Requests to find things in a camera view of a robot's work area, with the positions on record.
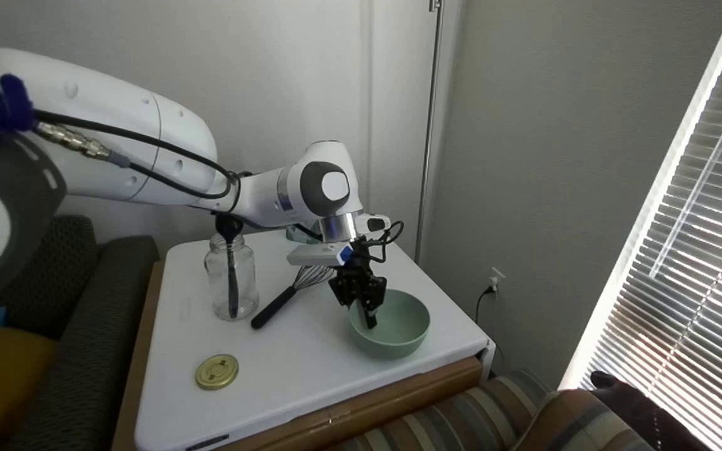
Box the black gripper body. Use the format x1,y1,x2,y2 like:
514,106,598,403
330,239,386,308

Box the light green bowl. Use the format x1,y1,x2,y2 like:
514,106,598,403
348,289,431,360

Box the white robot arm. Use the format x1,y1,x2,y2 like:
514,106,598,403
0,48,386,325

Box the wooden side table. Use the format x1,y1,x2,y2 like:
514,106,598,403
110,259,500,451

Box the white table top board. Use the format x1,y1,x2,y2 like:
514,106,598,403
133,240,495,451

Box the clear glass jar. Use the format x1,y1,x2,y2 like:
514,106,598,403
204,235,258,320

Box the gold jar lid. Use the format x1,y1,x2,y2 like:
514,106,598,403
193,353,242,392

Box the striped armchair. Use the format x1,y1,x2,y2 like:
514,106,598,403
326,370,711,451

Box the dark grey sofa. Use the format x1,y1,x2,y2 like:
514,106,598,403
0,215,162,451

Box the thin metal pole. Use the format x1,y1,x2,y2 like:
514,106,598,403
414,0,444,264

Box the white window blinds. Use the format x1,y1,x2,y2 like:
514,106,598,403
562,35,722,451

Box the black handled wire whisk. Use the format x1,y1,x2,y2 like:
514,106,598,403
252,266,331,331

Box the black power cord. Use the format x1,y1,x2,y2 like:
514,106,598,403
474,283,498,331

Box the white wall power outlet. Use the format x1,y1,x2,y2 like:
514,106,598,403
490,266,508,294

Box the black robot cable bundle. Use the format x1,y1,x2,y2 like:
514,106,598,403
0,73,252,215

